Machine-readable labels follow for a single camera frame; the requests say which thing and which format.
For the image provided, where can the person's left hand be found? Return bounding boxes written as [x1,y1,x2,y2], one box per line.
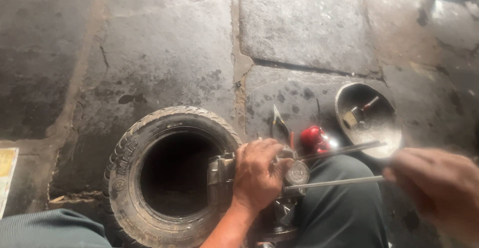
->
[231,138,295,214]

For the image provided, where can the person's right hand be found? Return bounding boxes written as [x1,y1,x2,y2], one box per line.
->
[382,147,479,243]

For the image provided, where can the thin steel rod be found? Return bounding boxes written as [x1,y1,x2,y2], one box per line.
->
[284,175,386,192]

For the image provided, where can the grey metal engine assembly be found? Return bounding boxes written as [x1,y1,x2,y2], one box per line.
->
[207,145,311,248]

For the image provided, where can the round metal bowl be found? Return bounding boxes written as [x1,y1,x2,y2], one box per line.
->
[335,82,403,159]

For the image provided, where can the dark flat steel bar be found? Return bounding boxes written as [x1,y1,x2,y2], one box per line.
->
[299,140,388,163]

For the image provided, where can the brass-headed bolt tool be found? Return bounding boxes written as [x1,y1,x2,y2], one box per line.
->
[342,96,380,130]

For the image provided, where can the person's right leg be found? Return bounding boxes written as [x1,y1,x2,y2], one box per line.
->
[292,155,390,248]

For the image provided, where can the person's leg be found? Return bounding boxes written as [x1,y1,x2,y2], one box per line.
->
[292,155,390,248]
[0,208,113,248]

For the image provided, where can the red plastic cap part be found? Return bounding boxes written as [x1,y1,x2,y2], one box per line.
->
[299,125,332,154]

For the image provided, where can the black rubber tyre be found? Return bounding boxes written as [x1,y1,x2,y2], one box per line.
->
[102,105,243,248]

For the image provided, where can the person's left leg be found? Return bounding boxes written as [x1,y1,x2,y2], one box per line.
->
[0,208,113,248]

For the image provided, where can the yellow printed paper sheet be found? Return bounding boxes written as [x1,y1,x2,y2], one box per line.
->
[0,147,19,219]

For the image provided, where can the black-handled pliers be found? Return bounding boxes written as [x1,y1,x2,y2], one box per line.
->
[271,104,290,144]

